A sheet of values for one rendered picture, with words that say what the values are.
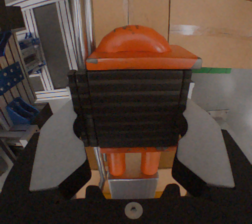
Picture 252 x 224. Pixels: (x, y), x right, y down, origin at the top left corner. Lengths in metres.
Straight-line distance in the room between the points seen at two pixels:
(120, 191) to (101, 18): 0.72
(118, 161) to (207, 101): 1.65
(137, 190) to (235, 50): 0.92
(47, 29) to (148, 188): 1.20
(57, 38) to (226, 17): 1.10
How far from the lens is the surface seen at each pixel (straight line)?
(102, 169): 0.17
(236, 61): 1.04
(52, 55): 1.28
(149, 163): 0.18
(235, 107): 2.05
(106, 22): 0.79
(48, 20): 1.25
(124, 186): 0.21
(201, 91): 1.68
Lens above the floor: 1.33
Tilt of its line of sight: 61 degrees down
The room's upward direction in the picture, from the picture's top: 180 degrees counter-clockwise
